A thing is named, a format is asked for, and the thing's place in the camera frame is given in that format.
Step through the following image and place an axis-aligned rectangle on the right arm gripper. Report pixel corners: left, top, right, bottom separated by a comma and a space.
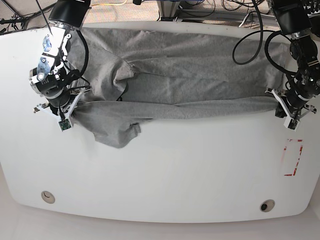
33, 86, 91, 123

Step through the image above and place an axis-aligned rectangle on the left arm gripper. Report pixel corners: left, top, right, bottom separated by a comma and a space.
265, 88, 317, 121

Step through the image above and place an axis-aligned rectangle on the grey T-shirt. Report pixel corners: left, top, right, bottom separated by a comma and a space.
73, 28, 283, 148

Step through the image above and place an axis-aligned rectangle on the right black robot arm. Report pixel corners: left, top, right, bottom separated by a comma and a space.
29, 0, 91, 131

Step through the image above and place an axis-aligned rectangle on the red tape rectangle marking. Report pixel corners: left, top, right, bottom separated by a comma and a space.
281, 139, 304, 177

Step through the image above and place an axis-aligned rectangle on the black tripod stand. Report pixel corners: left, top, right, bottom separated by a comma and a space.
0, 0, 56, 35

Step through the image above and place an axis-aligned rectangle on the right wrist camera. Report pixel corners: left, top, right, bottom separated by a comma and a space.
58, 118, 72, 132

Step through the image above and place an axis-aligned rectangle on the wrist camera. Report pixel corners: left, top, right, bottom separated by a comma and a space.
58, 118, 72, 132
283, 117, 300, 131

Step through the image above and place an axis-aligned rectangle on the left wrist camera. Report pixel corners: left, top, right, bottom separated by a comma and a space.
283, 117, 300, 131

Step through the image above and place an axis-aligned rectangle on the left table cable grommet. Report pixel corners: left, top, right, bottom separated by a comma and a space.
41, 191, 56, 204

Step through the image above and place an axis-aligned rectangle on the table cable grommet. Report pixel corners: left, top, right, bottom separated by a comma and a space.
41, 191, 56, 204
260, 199, 275, 213

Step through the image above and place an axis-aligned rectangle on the right table cable grommet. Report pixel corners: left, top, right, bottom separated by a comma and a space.
260, 199, 275, 213

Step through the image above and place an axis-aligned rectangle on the yellow cable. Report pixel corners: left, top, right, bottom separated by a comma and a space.
91, 0, 128, 8

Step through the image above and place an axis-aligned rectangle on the aluminium frame table base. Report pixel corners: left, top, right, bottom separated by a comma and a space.
156, 0, 277, 28

